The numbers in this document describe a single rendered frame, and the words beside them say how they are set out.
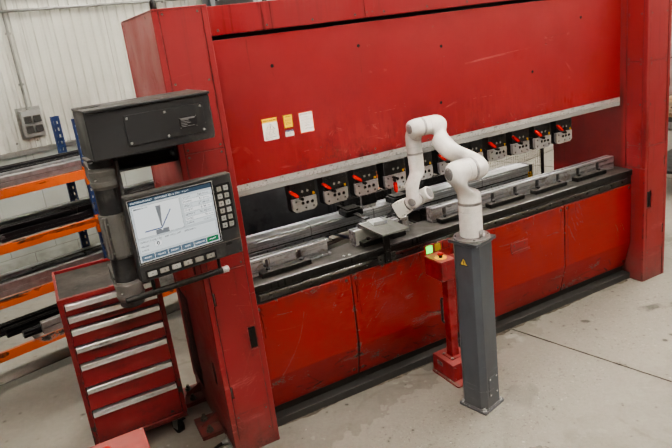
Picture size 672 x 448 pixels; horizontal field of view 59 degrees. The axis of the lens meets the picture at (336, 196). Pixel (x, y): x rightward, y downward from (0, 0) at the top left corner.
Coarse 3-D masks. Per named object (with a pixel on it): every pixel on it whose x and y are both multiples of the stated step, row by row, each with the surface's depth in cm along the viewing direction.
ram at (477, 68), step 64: (576, 0) 398; (256, 64) 305; (320, 64) 321; (384, 64) 339; (448, 64) 360; (512, 64) 383; (576, 64) 409; (256, 128) 311; (320, 128) 328; (384, 128) 347; (448, 128) 369; (512, 128) 393; (256, 192) 318
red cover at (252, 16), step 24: (288, 0) 304; (312, 0) 310; (336, 0) 317; (360, 0) 323; (384, 0) 330; (408, 0) 337; (432, 0) 344; (456, 0) 352; (480, 0) 360; (504, 0) 368; (216, 24) 290; (240, 24) 295; (264, 24) 301; (288, 24) 307
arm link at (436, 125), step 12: (432, 120) 324; (444, 120) 324; (432, 132) 326; (444, 132) 316; (432, 144) 319; (444, 144) 310; (456, 144) 309; (444, 156) 312; (456, 156) 309; (468, 156) 305; (480, 156) 303; (480, 168) 299
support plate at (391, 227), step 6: (366, 222) 356; (390, 222) 351; (396, 222) 350; (366, 228) 347; (372, 228) 344; (378, 228) 343; (384, 228) 342; (390, 228) 341; (396, 228) 340; (402, 228) 338; (408, 228) 339; (378, 234) 336; (384, 234) 332
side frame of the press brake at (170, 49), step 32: (128, 32) 317; (160, 32) 260; (192, 32) 267; (160, 64) 264; (192, 64) 270; (224, 128) 282; (192, 160) 278; (224, 160) 285; (192, 288) 322; (224, 288) 297; (192, 320) 346; (224, 320) 300; (256, 320) 309; (192, 352) 375; (224, 352) 304; (256, 352) 312; (224, 384) 307; (256, 384) 316; (224, 416) 325; (256, 416) 320
